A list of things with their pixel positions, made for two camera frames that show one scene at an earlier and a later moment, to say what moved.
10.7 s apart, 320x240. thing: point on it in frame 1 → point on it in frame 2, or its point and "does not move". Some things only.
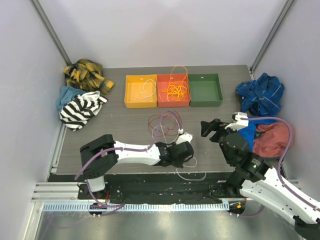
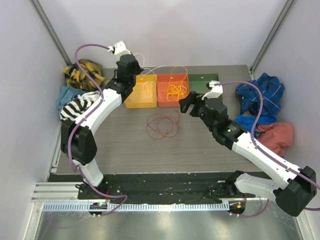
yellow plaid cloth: (88, 75) does not move
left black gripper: (179, 164) → (138, 69)
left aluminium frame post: (43, 18) does not move
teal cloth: (67, 93) does not move
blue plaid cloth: (262, 96) does not move
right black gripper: (215, 125) → (186, 103)
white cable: (182, 178) → (143, 63)
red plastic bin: (173, 90) does not move
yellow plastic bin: (141, 91) does not move
